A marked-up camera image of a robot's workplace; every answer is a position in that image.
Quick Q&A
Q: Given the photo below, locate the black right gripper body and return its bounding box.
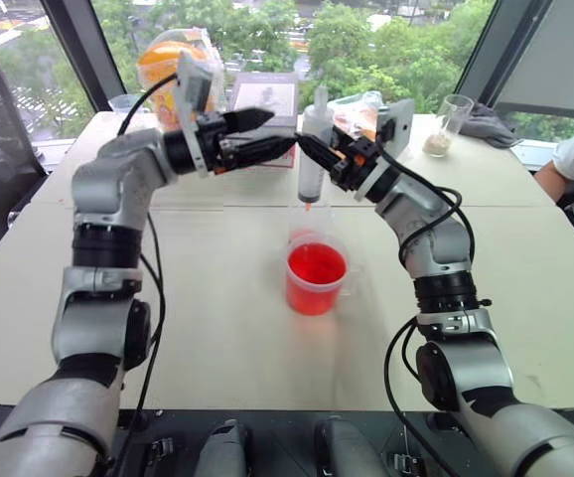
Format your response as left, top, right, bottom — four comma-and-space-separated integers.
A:
332, 137, 383, 194

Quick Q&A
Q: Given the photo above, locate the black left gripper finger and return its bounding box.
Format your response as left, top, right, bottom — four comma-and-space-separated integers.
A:
225, 133, 300, 169
223, 106, 275, 135

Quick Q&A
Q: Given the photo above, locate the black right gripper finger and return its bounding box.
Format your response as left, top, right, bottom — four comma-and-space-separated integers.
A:
296, 133, 347, 174
331, 123, 357, 151

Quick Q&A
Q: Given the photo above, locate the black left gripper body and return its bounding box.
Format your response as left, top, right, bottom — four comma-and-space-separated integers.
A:
196, 111, 242, 174

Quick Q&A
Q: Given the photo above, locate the large clear plastic syringe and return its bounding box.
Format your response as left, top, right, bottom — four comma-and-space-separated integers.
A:
296, 85, 337, 212

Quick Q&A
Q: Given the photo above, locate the empty clear plastic cup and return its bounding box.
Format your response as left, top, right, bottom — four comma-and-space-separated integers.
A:
286, 200, 337, 249

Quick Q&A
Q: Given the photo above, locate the clear plastic measuring cup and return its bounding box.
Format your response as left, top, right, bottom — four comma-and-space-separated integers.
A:
108, 92, 150, 116

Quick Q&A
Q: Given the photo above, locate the plastic cup with red liquid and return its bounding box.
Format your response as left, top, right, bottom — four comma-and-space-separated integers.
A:
285, 229, 352, 317

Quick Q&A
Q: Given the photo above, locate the purple white box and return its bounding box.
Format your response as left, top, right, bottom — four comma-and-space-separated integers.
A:
227, 72, 302, 171

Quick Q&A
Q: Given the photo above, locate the clear bag with orange contents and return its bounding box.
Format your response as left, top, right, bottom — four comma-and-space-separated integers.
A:
325, 90, 384, 142

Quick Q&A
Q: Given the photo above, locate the orange and clear plastic bag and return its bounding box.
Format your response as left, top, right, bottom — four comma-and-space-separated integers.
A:
135, 28, 227, 131

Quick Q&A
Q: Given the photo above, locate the tall clear drinking glass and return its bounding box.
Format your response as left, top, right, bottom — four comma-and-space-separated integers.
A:
422, 93, 476, 159

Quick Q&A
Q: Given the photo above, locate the grey crumpled cloth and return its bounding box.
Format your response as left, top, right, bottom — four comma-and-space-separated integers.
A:
459, 102, 524, 149

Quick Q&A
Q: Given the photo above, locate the grey roller blind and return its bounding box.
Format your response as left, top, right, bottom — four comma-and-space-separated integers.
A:
494, 0, 574, 120

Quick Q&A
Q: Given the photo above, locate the dark grey rounded shape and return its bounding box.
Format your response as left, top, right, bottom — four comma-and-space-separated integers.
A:
200, 418, 249, 477
313, 415, 390, 477

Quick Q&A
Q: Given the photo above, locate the black buckle clip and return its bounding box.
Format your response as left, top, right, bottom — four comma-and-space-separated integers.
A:
145, 435, 176, 469
388, 450, 427, 477

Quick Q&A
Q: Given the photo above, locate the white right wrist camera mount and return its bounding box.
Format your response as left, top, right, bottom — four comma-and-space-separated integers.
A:
353, 97, 417, 203

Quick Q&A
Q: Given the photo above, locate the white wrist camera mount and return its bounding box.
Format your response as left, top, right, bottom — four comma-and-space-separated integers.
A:
353, 97, 417, 203
174, 48, 217, 178

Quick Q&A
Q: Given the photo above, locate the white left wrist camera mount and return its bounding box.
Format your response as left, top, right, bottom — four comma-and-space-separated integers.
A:
174, 48, 217, 178

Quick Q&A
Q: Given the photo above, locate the dark window frame pillar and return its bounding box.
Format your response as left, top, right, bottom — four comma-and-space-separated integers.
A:
455, 0, 516, 103
38, 0, 130, 113

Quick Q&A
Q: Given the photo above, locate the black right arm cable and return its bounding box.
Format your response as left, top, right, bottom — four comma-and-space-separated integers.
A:
378, 148, 493, 477

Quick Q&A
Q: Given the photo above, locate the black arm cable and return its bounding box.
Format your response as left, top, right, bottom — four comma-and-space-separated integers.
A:
378, 148, 493, 477
111, 73, 180, 477

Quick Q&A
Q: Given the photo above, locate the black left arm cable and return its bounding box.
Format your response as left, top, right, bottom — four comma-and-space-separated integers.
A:
111, 73, 180, 477

